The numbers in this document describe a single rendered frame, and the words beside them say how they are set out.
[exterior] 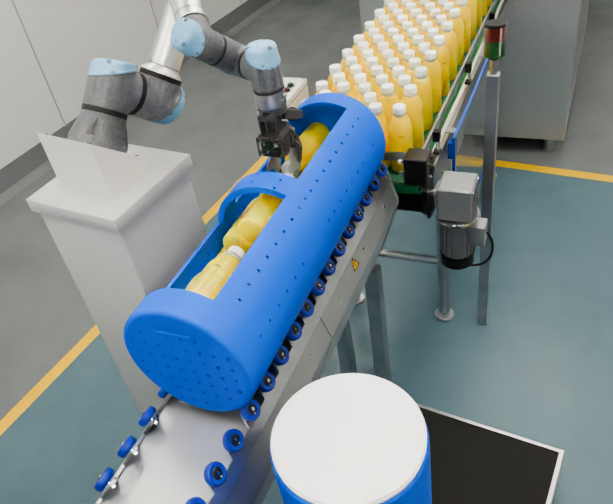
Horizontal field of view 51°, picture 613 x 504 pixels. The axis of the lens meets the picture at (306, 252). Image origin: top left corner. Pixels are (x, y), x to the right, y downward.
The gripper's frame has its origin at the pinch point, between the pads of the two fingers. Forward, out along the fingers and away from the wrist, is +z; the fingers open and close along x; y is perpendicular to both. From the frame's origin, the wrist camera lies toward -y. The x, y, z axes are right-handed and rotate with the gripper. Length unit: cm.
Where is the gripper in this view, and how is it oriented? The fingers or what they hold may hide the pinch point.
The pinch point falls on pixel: (288, 171)
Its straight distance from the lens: 170.6
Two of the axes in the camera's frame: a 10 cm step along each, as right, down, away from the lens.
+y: -3.7, 6.2, -6.9
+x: 9.2, 1.3, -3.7
